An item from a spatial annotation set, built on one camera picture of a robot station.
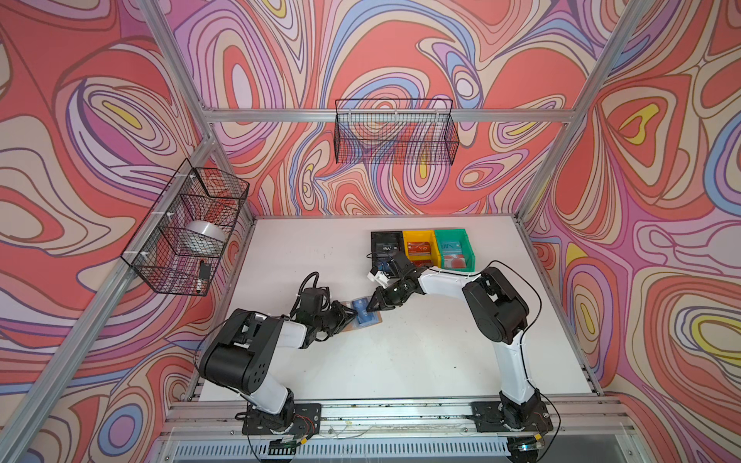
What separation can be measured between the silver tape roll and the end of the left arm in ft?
1.04

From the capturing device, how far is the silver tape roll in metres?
0.70

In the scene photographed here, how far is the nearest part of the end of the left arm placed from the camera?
2.62ft

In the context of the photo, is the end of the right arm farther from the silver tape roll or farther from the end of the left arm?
the silver tape roll
